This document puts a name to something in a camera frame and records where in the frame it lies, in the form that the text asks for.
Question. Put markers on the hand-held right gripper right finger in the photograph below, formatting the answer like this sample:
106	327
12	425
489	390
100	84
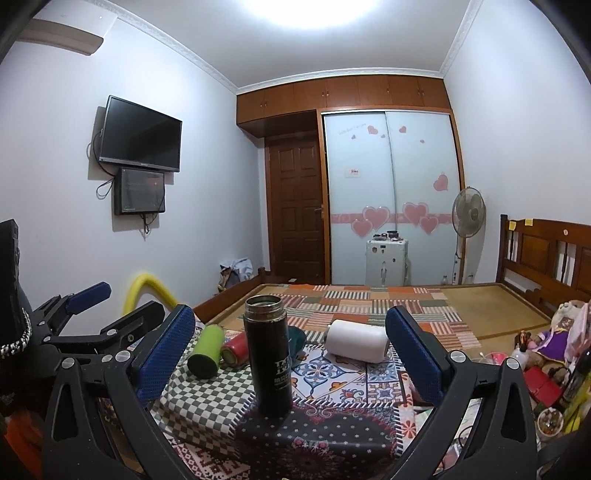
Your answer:
415	357

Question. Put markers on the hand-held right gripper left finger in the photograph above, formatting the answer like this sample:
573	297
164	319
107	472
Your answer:
165	353

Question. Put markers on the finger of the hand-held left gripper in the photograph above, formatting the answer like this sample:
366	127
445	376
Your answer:
138	319
90	295

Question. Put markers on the black thermos cup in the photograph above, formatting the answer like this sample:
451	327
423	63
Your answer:
270	355

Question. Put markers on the yellow foam tube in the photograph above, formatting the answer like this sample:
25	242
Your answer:
138	279

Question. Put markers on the green bottle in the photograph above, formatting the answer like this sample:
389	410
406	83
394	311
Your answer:
205	353

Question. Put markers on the green checkered cloth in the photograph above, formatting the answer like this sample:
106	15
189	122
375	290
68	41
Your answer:
203	406

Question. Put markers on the red can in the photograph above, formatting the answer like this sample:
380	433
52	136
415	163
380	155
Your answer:
236	350

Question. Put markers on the colourful tile-pattern cloth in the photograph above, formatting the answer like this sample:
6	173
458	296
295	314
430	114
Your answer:
341	378

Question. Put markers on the patchwork striped blanket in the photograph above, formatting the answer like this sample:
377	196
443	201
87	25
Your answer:
351	300

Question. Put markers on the bamboo bed mat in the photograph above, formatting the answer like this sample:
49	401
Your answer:
498	307

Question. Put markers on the white suitcase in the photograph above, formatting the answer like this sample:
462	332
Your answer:
387	263

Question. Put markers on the small white bottle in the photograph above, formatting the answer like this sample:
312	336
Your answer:
521	356

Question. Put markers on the grey bag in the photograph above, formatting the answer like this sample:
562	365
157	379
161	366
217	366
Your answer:
236	272

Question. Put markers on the dark mandala-pattern cloth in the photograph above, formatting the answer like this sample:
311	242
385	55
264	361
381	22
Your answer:
323	434

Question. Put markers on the dark teal bowl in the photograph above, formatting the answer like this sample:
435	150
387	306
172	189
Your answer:
296	339

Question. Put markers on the red box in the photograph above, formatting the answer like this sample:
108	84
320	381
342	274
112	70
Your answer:
542	386

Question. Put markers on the orange cloth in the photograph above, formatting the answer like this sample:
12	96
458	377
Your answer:
21	438

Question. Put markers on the doll in purple dress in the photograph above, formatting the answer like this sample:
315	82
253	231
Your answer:
561	332

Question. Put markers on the standing electric fan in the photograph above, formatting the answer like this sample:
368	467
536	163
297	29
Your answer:
468	212

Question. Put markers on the wooden wardrobe with heart stickers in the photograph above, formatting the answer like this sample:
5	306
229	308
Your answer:
369	184

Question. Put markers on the brown wooden door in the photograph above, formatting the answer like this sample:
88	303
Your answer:
295	207

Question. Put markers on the white air conditioner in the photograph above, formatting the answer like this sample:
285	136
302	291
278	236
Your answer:
64	34

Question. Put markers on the ceiling light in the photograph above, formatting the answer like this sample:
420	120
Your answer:
300	9

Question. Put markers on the small black wall monitor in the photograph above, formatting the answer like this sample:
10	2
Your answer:
140	190

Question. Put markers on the wooden bed frame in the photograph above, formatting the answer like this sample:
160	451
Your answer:
535	251

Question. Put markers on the wall-mounted black television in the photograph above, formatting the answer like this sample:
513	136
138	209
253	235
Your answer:
141	134

